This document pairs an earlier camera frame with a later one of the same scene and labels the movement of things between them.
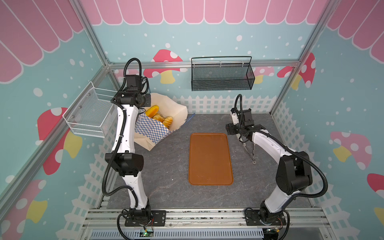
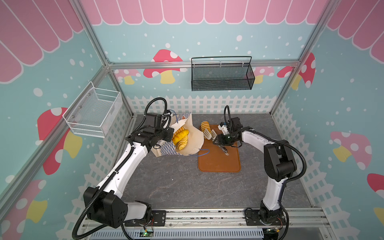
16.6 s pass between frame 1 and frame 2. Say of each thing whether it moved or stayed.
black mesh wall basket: stayed
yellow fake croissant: moved
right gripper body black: moved
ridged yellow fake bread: moved
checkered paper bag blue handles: moved
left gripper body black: moved
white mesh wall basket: stayed
